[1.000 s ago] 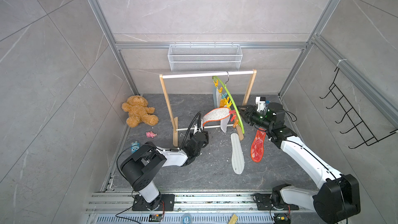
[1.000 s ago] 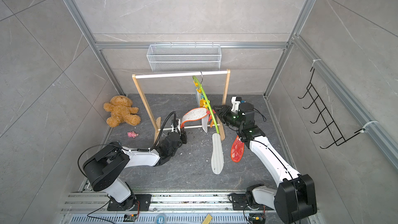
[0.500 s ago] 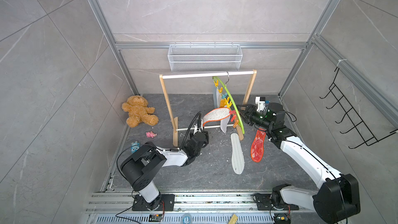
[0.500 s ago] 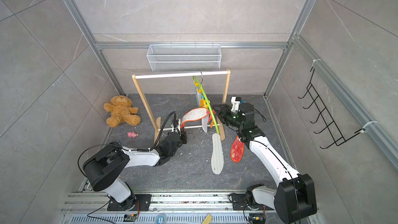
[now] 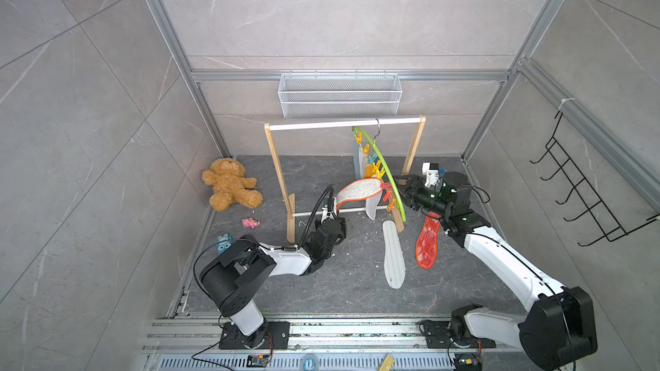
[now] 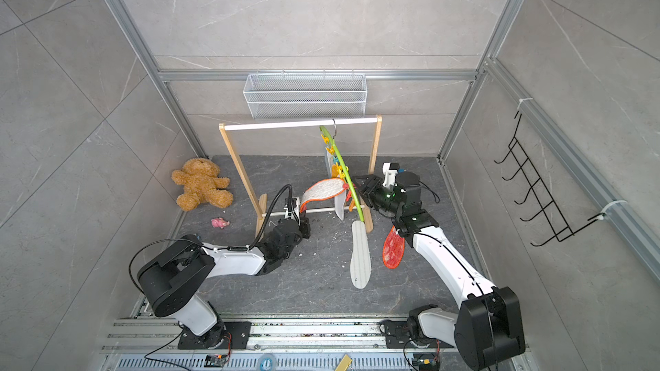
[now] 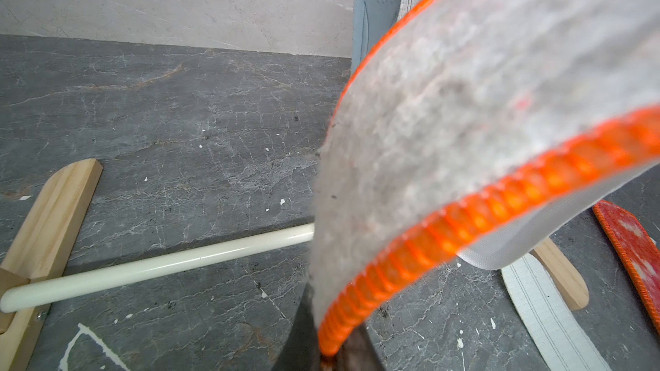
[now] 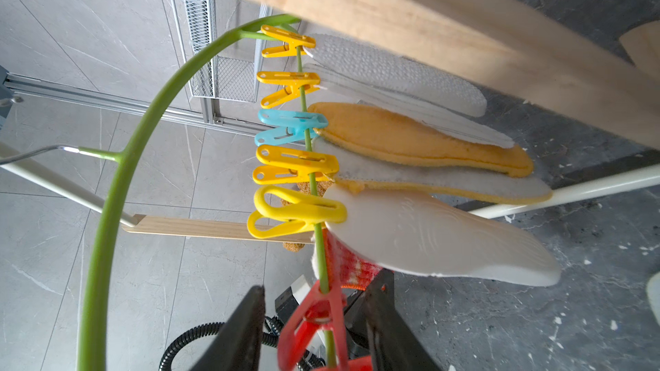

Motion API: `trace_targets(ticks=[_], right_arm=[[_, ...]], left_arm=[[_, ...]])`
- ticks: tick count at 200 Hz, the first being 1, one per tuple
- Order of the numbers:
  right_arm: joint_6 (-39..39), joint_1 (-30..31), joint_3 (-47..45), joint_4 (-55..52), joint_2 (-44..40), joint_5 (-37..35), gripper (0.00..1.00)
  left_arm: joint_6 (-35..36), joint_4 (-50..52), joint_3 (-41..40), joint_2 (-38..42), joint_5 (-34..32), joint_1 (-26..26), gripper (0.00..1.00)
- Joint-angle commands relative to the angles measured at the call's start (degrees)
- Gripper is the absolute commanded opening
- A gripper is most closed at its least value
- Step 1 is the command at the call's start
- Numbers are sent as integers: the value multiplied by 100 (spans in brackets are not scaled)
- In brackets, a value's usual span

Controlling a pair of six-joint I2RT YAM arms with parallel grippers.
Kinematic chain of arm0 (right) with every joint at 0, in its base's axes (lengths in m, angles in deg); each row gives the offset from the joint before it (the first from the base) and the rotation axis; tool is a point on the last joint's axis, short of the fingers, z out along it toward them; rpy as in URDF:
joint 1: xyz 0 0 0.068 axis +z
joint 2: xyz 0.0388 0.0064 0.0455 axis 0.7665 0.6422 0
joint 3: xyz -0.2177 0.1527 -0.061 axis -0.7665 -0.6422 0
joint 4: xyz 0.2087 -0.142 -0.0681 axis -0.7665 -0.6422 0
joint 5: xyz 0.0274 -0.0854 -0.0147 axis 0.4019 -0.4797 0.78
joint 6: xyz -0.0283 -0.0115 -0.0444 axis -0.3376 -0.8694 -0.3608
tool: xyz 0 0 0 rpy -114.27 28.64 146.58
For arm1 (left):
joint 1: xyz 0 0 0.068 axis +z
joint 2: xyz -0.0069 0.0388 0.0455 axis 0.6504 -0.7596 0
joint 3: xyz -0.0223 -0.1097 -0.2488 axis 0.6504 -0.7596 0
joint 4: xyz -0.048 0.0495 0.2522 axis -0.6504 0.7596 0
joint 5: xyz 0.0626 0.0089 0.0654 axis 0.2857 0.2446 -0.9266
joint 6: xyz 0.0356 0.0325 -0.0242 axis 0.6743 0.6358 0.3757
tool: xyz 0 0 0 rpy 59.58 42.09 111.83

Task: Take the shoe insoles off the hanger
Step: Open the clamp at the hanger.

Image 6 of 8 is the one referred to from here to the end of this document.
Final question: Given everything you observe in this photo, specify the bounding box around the white foam insole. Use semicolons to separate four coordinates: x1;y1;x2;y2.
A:
333;191;347;221

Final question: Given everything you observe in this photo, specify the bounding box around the grey felt orange-edged insole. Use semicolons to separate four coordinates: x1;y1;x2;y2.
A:
300;178;346;211

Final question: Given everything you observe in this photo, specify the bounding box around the brown teddy bear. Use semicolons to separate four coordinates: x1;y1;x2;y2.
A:
171;158;234;211

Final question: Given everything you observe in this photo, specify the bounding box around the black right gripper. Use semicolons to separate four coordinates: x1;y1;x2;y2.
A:
353;176;406;219

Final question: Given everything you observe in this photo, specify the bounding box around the wooden clothes rack frame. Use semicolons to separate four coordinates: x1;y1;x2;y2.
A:
218;115;383;228

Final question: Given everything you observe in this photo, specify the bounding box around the black wall hook rack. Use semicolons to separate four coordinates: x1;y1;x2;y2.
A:
493;111;625;248

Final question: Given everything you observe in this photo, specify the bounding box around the white wire mesh basket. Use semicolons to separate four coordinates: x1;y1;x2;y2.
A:
243;73;368;120

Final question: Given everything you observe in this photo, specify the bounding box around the pink pig toy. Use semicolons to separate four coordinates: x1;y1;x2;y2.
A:
211;217;230;229

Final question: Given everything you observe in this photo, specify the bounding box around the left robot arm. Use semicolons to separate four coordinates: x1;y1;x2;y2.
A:
129;184;310;349

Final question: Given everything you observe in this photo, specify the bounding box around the red orange-edged insole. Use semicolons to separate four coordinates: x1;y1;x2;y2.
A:
382;227;406;270

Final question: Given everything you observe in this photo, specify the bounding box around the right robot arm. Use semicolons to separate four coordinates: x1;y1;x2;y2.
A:
355;162;526;370

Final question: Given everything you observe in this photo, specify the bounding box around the grey striped insole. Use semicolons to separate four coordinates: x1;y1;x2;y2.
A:
350;221;371;290

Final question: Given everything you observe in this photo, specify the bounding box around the green round clip hanger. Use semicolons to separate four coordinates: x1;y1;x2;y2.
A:
320;125;365;223

